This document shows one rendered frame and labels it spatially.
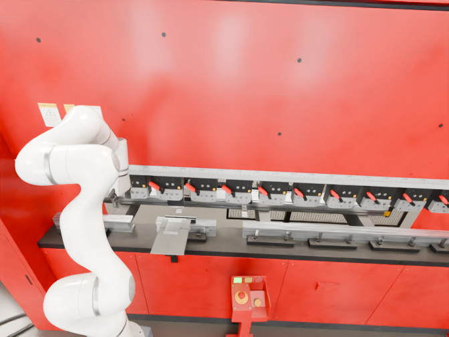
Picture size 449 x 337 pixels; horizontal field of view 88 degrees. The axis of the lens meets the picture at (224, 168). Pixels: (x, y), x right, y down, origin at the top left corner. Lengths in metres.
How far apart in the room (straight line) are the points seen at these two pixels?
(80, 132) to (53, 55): 0.61
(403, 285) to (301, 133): 1.33
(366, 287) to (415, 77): 1.34
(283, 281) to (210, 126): 1.16
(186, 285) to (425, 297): 1.67
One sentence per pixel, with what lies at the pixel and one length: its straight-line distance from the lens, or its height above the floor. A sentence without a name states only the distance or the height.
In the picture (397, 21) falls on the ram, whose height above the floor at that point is 2.10.
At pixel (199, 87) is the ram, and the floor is 1.82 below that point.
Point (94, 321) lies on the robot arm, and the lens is 0.93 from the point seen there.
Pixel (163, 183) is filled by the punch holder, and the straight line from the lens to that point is 1.35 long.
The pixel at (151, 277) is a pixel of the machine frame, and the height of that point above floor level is 0.58.
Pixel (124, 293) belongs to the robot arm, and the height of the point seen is 1.40.
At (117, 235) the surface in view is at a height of 0.87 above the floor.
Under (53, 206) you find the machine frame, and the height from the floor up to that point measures 0.98.
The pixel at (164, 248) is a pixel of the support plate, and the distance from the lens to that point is 1.39.
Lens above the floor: 2.05
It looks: 31 degrees down
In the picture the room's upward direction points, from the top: 3 degrees clockwise
